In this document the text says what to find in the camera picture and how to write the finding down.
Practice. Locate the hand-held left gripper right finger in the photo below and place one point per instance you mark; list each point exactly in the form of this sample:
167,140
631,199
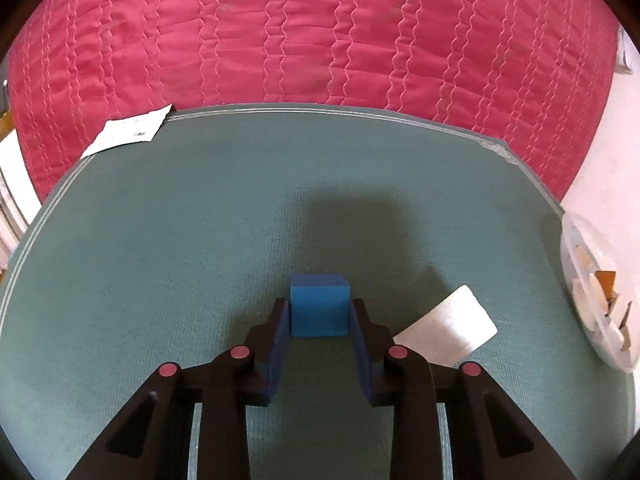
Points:
362,355

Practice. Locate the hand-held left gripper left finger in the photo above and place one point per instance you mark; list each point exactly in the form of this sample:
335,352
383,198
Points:
275,355

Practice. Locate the blue wooden cube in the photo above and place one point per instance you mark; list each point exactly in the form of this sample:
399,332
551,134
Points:
320,307

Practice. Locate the clear plastic bowl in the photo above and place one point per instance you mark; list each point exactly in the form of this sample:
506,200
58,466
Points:
570,250

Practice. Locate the beige wooden wedge block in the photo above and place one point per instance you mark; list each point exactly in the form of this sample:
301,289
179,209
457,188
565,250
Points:
621,316

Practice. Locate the small white wooden block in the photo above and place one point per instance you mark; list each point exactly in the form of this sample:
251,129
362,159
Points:
450,327

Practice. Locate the green mat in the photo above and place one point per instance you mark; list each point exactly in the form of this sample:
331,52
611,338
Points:
200,235

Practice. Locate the large white wooden block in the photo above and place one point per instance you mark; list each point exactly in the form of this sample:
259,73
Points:
585,305

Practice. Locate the orange wooden block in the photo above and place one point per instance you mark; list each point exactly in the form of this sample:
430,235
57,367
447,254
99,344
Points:
607,282

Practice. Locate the white paper card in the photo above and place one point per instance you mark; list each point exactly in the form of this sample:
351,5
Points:
127,130

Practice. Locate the white striped bed sheet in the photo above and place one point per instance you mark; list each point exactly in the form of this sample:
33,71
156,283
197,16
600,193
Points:
12,185

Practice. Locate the pink quilted bedspread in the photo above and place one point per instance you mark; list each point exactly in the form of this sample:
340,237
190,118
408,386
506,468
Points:
320,35

